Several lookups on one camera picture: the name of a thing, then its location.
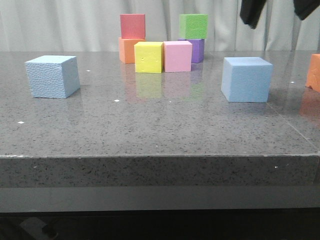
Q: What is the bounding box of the orange foam cube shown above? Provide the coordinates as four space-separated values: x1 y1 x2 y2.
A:
118 37 145 64

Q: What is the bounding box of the orange foam block at edge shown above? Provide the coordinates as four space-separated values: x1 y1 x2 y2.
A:
305 54 320 93

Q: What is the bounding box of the green foam cube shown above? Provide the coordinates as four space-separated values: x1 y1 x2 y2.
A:
179 14 208 39

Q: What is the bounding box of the yellow foam cube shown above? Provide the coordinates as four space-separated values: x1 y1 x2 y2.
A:
134 41 163 73

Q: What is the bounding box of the textured light blue foam cube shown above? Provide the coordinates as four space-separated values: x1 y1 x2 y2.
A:
25 55 81 99

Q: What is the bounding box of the purple foam cube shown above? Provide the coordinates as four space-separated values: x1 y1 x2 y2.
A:
178 38 205 63

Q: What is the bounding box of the smooth light blue foam cube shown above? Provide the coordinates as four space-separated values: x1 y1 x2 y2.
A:
221 57 273 103

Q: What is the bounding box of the pink foam cube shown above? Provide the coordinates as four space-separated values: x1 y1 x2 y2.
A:
163 40 193 72

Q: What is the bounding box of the white curtain backdrop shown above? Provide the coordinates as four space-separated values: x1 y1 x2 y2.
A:
0 0 320 52

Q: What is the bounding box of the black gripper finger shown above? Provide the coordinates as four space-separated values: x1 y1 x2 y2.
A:
239 0 266 29
293 0 320 21

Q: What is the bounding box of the red stacked foam cube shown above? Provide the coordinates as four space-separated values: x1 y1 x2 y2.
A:
120 14 146 39

